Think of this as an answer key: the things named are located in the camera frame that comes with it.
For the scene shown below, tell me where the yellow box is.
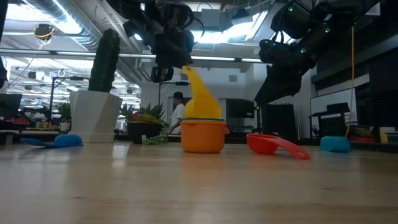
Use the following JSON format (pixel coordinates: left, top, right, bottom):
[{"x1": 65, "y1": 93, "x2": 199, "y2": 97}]
[{"x1": 379, "y1": 126, "x2": 396, "y2": 144}]

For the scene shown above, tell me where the small potted plant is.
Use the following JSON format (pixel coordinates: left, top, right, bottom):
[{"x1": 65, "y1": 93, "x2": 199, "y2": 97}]
[{"x1": 57, "y1": 102, "x2": 72, "y2": 131}]

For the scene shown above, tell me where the silver ceiling duct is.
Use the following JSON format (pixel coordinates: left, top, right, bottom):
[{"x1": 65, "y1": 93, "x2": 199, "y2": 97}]
[{"x1": 27, "y1": 0, "x2": 103, "y2": 50}]

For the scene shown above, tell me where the hanging yellow cable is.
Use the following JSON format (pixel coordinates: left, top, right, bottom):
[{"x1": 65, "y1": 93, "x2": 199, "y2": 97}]
[{"x1": 344, "y1": 26, "x2": 356, "y2": 139}]

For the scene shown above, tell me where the yellow measuring cup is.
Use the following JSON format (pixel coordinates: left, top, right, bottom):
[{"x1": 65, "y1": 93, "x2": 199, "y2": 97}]
[{"x1": 182, "y1": 65, "x2": 223, "y2": 120}]

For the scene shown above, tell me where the black and yellow cable reel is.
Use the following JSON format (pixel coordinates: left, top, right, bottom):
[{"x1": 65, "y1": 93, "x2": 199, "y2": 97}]
[{"x1": 33, "y1": 24, "x2": 56, "y2": 41}]

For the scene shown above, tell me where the person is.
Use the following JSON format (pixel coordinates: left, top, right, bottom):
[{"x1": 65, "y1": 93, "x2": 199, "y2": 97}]
[{"x1": 169, "y1": 91, "x2": 187, "y2": 135}]

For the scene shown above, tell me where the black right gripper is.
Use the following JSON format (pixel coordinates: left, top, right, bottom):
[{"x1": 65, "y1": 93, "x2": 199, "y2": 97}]
[{"x1": 254, "y1": 29, "x2": 318, "y2": 106}]

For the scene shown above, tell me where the small teal measuring cup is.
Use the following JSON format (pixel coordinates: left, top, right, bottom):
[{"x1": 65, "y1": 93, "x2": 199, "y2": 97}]
[{"x1": 320, "y1": 136, "x2": 353, "y2": 154}]

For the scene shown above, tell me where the white faceted plant pot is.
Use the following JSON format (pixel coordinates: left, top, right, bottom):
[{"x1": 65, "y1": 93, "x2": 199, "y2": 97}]
[{"x1": 68, "y1": 90, "x2": 124, "y2": 143}]

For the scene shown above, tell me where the dark round plant pot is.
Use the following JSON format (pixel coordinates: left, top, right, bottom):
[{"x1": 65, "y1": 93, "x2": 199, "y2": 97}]
[{"x1": 127, "y1": 121, "x2": 164, "y2": 144}]

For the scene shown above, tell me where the black upright panel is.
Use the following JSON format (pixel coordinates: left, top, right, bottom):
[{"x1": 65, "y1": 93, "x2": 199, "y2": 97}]
[{"x1": 262, "y1": 102, "x2": 298, "y2": 140}]

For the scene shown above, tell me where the dark monitor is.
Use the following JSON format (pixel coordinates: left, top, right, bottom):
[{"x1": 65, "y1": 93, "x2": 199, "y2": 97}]
[{"x1": 0, "y1": 93, "x2": 23, "y2": 118}]

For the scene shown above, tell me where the red bin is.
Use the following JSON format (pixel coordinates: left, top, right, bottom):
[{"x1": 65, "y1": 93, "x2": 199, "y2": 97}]
[{"x1": 348, "y1": 135, "x2": 377, "y2": 143}]

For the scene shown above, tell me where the red measuring cup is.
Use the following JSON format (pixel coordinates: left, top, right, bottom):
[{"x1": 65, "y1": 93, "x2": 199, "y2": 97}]
[{"x1": 246, "y1": 133, "x2": 312, "y2": 161}]

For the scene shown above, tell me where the tall green cactus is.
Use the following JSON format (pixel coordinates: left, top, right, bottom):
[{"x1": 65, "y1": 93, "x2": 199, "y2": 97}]
[{"x1": 88, "y1": 29, "x2": 121, "y2": 93}]

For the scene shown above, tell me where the long ceiling light bar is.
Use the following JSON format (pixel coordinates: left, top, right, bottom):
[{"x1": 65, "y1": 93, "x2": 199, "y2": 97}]
[{"x1": 0, "y1": 48, "x2": 265, "y2": 63}]

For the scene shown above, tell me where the black wall screen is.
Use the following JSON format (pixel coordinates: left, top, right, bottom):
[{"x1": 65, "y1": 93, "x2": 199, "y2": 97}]
[{"x1": 226, "y1": 98, "x2": 255, "y2": 119}]

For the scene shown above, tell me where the black perforated cart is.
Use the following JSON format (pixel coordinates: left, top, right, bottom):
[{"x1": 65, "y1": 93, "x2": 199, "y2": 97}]
[{"x1": 310, "y1": 102, "x2": 351, "y2": 139}]

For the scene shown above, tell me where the black camera stand frame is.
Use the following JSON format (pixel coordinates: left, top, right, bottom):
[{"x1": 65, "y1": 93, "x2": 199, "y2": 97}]
[{"x1": 158, "y1": 81, "x2": 190, "y2": 133}]

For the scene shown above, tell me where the orange measuring cup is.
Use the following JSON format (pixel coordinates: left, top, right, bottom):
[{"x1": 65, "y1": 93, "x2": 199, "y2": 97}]
[{"x1": 180, "y1": 120, "x2": 231, "y2": 154}]

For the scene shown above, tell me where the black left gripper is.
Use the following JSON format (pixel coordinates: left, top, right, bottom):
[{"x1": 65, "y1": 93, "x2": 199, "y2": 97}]
[{"x1": 136, "y1": 0, "x2": 205, "y2": 83}]

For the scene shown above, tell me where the blue measuring cup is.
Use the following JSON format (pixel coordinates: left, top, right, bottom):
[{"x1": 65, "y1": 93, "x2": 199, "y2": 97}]
[{"x1": 20, "y1": 134, "x2": 84, "y2": 149}]

